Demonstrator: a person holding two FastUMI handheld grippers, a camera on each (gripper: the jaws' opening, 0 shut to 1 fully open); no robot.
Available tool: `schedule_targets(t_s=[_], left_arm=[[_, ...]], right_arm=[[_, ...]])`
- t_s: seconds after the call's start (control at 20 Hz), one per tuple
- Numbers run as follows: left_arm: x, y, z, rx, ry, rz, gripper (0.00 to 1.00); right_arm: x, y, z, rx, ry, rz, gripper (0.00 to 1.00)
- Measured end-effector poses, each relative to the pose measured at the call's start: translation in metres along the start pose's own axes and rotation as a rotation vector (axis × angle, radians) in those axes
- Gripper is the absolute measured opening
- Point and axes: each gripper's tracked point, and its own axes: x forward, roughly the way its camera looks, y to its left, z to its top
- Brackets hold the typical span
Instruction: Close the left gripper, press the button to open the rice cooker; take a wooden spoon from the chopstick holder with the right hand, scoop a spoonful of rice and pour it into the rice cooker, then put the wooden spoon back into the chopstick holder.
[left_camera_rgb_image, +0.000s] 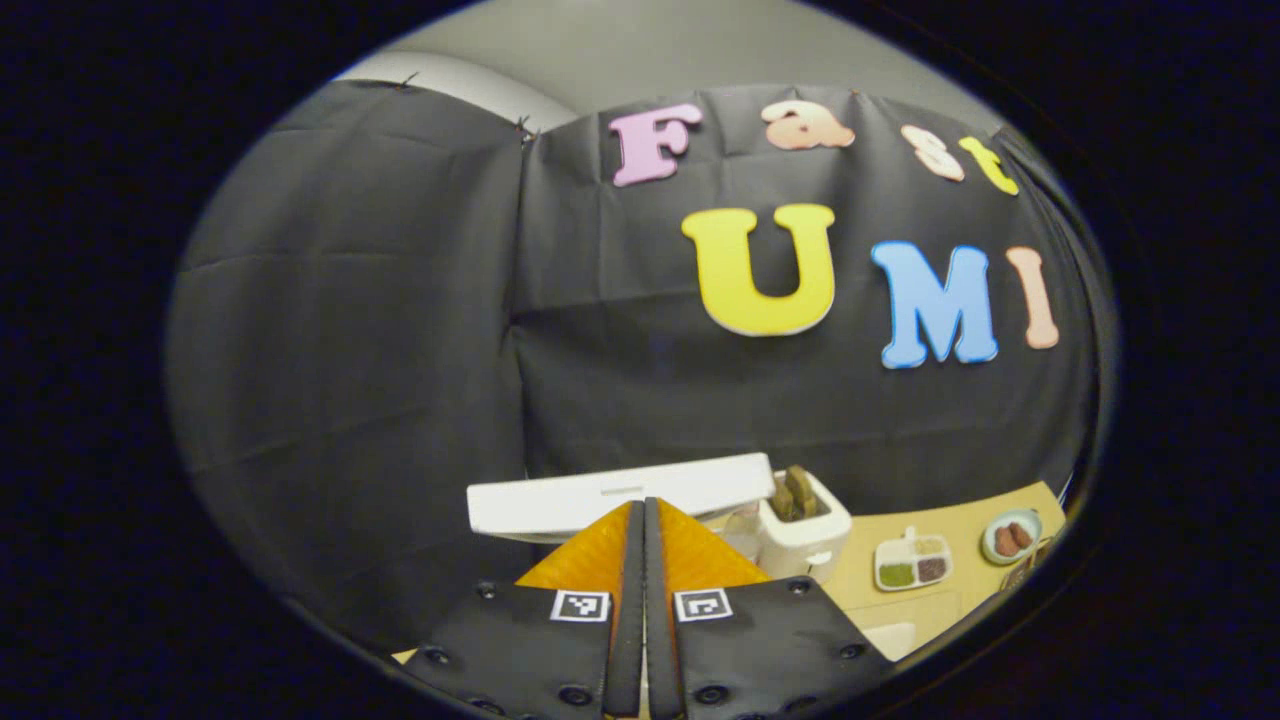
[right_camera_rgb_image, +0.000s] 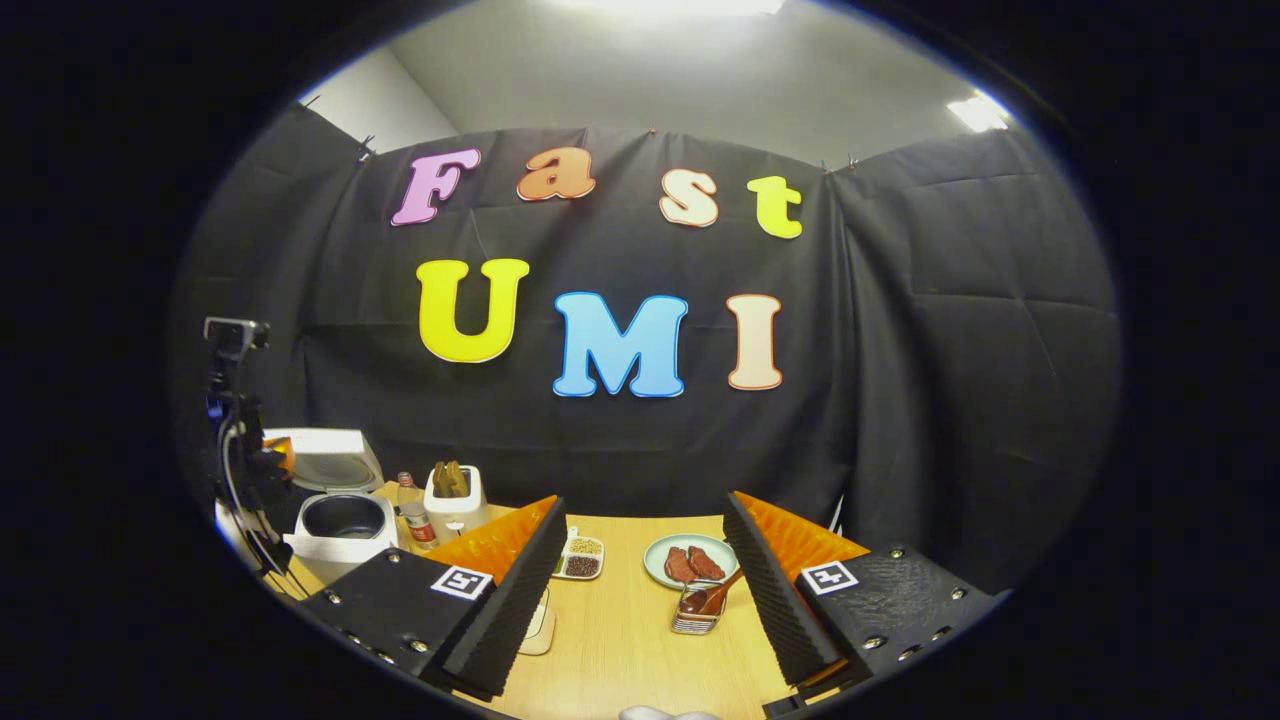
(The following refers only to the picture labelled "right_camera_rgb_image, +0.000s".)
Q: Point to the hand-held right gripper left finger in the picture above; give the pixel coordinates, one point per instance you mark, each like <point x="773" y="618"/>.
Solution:
<point x="520" y="605"/>

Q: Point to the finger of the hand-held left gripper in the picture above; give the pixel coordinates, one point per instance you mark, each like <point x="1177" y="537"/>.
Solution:
<point x="283" y="455"/>

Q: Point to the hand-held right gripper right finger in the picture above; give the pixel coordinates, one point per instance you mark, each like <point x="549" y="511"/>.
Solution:
<point x="775" y="600"/>

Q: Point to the clear box of rice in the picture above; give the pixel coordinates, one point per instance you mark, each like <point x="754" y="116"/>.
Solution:
<point x="540" y="625"/>

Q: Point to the white rice cooker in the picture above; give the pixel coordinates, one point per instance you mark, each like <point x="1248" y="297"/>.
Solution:
<point x="335" y="460"/>

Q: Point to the brown wooden spoon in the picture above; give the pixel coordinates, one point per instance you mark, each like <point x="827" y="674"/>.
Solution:
<point x="712" y="597"/>

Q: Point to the white divided grain dish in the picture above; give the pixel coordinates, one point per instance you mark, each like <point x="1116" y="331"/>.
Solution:
<point x="580" y="555"/>

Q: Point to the red meat piece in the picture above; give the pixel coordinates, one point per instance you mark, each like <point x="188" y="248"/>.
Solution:
<point x="706" y="562"/>
<point x="680" y="565"/>

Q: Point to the white toaster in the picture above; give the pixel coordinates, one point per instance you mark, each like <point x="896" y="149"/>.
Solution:
<point x="458" y="515"/>

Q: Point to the pale green plate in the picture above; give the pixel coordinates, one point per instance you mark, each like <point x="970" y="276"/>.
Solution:
<point x="655" y="560"/>

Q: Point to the clear plastic bottle red label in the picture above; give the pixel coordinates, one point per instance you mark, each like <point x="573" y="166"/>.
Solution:
<point x="418" y="520"/>

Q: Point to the brown bread slice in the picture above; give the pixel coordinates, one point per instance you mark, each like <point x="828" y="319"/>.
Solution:
<point x="458" y="479"/>
<point x="441" y="480"/>

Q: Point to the black backdrop cloth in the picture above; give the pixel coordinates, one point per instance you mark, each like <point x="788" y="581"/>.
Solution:
<point x="900" y="400"/>

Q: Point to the small ceiling light panel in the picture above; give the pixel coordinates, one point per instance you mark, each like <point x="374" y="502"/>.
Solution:
<point x="978" y="112"/>

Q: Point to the large ceiling light panel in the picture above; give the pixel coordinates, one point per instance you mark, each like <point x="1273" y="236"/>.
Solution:
<point x="670" y="6"/>

